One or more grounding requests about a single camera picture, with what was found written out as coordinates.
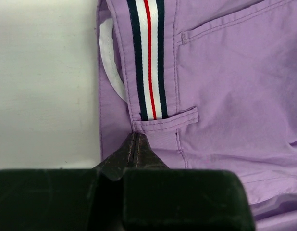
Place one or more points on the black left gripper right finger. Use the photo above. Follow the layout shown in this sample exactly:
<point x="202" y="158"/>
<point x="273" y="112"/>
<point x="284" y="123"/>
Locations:
<point x="157" y="198"/>

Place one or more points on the purple trousers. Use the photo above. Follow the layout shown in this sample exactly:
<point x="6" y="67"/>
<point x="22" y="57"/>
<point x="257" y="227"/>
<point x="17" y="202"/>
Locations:
<point x="213" y="84"/>

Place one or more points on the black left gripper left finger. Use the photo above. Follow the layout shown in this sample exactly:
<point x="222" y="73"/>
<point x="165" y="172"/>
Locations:
<point x="75" y="199"/>

